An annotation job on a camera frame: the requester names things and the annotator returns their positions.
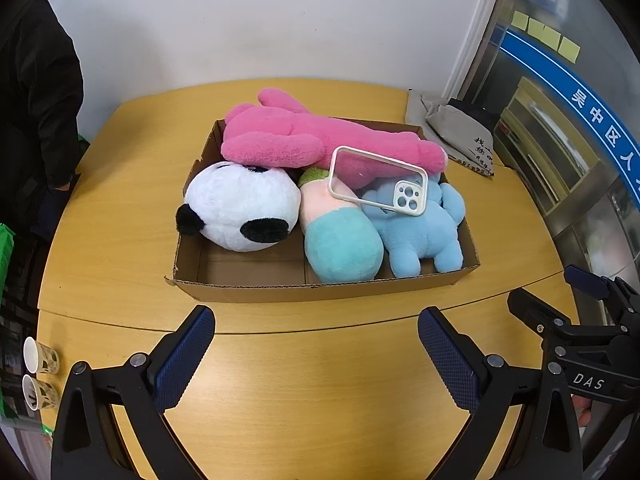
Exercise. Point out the person's right hand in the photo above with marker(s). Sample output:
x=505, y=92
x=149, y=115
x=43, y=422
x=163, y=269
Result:
x=584, y=412

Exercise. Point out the blue door banner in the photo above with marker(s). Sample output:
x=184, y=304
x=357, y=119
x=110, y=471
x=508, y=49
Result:
x=565, y=85

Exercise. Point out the black bag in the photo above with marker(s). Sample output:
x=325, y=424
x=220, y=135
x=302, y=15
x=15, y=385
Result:
x=475, y=112

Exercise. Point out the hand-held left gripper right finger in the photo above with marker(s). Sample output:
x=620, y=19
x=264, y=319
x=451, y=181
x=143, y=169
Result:
x=450, y=355

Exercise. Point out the patterned paper cup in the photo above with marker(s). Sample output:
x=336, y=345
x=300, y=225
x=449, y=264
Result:
x=37, y=357
x=37, y=395

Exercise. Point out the light blue plush toy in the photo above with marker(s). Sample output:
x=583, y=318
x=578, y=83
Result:
x=420, y=230

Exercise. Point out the white phone case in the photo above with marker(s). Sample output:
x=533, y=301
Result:
x=407, y=197

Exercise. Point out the cardboard box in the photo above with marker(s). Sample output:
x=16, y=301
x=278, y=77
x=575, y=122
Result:
x=240, y=272

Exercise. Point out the green packet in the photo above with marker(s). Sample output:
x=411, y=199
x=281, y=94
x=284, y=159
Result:
x=6, y=250

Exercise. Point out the teal and pink plush toy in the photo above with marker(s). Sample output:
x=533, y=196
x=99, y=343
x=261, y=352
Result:
x=340, y=245

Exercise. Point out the yellow sticky note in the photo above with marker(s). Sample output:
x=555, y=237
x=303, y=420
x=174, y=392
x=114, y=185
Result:
x=537, y=27
x=569, y=48
x=520, y=20
x=552, y=37

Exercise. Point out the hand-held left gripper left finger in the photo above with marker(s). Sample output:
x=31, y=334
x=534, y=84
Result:
x=180, y=360

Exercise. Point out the grey tote bag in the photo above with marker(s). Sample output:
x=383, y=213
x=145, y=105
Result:
x=450, y=135

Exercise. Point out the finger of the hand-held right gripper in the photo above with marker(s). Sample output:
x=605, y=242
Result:
x=582, y=280
x=537, y=317

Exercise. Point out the panda plush toy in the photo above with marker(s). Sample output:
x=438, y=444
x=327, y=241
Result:
x=240, y=210

